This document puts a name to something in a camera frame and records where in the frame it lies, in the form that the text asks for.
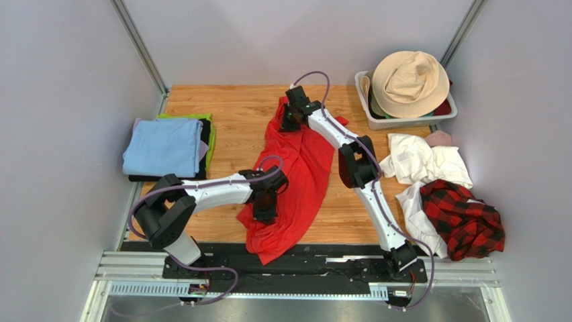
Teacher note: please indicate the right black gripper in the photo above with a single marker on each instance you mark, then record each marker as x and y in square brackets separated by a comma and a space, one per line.
[289, 123]

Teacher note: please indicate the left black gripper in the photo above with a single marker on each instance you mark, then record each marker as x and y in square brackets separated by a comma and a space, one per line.
[268, 216]

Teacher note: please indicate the red t-shirt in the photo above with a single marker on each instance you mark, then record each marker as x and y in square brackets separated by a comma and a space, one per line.
[307, 161]

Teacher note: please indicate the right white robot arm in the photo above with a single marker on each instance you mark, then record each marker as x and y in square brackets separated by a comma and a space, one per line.
[358, 170]

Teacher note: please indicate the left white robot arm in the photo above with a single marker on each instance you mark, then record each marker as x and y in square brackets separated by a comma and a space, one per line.
[163, 213]

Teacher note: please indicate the folded black garment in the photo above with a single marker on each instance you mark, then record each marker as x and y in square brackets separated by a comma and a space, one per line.
[204, 134]

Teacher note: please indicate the folded lime green shorts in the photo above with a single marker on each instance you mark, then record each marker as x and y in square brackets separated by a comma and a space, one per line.
[211, 141]

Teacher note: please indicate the white perforated plastic basket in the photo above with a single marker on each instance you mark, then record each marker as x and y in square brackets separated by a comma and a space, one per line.
[377, 124]

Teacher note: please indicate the beige bucket hat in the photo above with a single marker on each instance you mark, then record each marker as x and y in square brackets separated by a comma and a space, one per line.
[410, 83]

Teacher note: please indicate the folded light blue shirt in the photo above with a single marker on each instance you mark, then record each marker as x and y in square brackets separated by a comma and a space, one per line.
[161, 147]

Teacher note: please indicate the white crumpled shirt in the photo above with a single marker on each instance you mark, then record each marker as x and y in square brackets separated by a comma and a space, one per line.
[414, 162]

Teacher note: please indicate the teal garment in basket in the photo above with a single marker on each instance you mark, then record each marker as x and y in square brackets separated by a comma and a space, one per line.
[388, 116]

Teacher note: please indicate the pink garment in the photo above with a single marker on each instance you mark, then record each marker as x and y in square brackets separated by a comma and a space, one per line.
[439, 138]

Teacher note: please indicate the dark red garment in basket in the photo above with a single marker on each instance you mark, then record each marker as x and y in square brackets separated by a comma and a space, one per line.
[443, 109]

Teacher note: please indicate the red black plaid shirt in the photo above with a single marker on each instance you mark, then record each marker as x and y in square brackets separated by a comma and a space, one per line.
[469, 227]

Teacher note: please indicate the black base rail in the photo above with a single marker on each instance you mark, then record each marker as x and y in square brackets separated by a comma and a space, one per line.
[305, 269]

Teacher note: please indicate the aluminium frame rail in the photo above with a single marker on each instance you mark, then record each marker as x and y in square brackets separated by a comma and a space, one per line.
[128, 287]

